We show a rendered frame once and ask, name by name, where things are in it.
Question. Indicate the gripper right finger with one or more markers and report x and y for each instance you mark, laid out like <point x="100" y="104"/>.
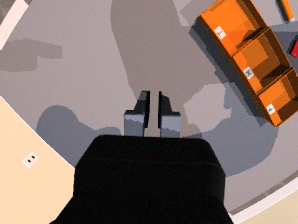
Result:
<point x="168" y="122"/>

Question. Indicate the red usb stick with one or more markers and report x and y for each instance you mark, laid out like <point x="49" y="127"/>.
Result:
<point x="294" y="49"/>

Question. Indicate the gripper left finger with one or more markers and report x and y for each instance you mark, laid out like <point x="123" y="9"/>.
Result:
<point x="135" y="121"/>

